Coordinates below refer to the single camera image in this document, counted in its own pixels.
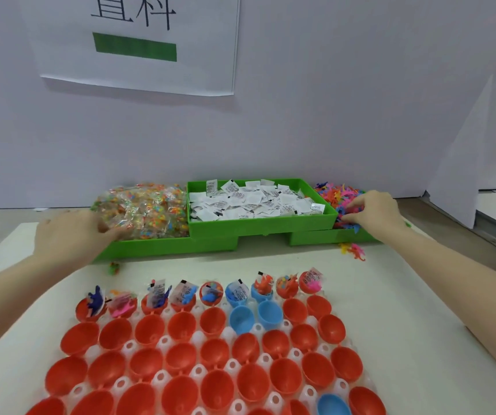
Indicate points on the green tray with toy figures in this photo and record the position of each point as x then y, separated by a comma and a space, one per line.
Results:
317, 238

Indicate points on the row of capsule toy fillings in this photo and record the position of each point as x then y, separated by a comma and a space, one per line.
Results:
187, 291

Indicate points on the person's right forearm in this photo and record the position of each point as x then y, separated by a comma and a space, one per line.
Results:
460, 293

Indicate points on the person's right thumb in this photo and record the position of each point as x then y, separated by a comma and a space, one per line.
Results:
352, 219

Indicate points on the group of red capsule halves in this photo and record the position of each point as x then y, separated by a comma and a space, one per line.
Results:
213, 354

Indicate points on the loose orange toy figures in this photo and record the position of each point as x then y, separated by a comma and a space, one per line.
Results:
354, 251

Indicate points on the person's right hand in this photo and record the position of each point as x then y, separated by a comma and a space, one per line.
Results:
380, 213

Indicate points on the pile of clear candy packets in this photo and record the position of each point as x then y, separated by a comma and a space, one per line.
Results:
153, 207

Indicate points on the person's left forearm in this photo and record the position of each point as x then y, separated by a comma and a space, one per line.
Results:
23, 298

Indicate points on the white paper sign green bar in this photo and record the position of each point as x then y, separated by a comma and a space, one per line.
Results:
144, 43

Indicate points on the green tray with white sachets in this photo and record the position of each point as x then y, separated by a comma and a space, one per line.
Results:
256, 228

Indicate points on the white table mat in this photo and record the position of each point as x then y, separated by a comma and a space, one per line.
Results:
403, 319

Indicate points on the blue capsule half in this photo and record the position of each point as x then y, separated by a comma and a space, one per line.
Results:
232, 298
270, 315
241, 320
256, 296
333, 406

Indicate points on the person's left thumb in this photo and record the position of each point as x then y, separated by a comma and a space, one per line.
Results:
118, 235

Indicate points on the folded white board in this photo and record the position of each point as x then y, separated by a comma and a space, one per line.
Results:
477, 168

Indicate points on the green tray with candy packets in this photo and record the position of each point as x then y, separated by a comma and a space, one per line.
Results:
166, 248

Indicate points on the pile of colourful toy figures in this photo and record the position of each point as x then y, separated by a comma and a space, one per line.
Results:
332, 195

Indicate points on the pile of white sachets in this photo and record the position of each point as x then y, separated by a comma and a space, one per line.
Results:
252, 205

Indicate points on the person's left hand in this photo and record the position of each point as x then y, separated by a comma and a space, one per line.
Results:
68, 237

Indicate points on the white plastic capsule holder tray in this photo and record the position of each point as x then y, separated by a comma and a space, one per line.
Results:
196, 339

